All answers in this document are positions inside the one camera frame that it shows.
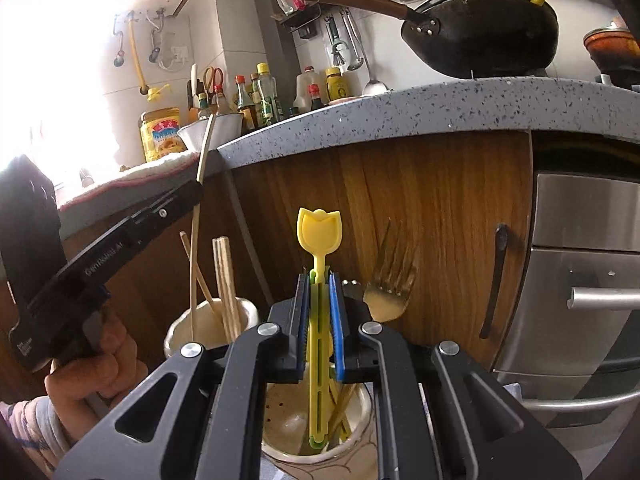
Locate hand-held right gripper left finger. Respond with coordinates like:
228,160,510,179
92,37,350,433
52,270,310,480

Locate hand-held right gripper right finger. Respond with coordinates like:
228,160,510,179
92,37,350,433
327,270,583,480

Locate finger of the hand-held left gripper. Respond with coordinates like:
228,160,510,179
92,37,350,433
119,179,204,247

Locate gold metal fork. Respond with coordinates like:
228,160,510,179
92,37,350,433
362,218,419,324

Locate white ceramic utensil cup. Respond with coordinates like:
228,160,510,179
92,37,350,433
261,379,377,480
164,295,261,362

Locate wooden chopstick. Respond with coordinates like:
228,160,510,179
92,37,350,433
212,237,234,345
220,236,245,343
189,113,217,341
179,231,224,322
329,382,359,442

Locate yellow tulip-shaped plastic clip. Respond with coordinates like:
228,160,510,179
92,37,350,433
296,206,343,449

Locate person's left forearm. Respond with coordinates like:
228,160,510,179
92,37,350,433
0,394,72,473

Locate person's left hand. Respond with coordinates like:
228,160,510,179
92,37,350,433
44,307,149,414

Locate white towel with pink edge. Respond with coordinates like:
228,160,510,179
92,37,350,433
56,152,202,212

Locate yellow cooking oil bottle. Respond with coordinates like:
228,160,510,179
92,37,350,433
139,106,182,163

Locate white bowl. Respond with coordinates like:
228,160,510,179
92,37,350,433
177,112,245,154

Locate dark sauce bottle red cap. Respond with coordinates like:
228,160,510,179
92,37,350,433
234,75,254,130

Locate green bottle with yellow cap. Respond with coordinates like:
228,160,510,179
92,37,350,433
256,63,282,127

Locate white jug with red cap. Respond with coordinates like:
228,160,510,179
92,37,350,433
294,66,322,112

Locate grey pipe cover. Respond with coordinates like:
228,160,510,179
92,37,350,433
253,0,302,113

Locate yellow seasoning bottle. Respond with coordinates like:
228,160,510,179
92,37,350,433
324,67,349,104

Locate metal serving spoon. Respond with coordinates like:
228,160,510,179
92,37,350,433
357,45,389,97

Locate black spice rack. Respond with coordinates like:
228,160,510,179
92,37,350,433
279,0,387,40

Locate hanging metal ladle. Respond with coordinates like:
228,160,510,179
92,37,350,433
342,9,364,72

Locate stainless steel built-in appliance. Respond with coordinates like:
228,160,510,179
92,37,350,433
492,172,640,428

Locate orange cooking pan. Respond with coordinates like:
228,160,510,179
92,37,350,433
582,17,640,77

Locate red-handled scissors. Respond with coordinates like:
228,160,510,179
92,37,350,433
202,66,225,97

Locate white wall socket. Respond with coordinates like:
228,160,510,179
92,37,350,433
159,32,192,72

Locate yellow gas hose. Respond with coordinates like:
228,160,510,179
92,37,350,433
128,11,152,95

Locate black cabinet door handle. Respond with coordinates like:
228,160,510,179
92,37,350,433
479,223,509,340

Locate black wok with brown handle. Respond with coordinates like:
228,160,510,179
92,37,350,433
294,0,560,80

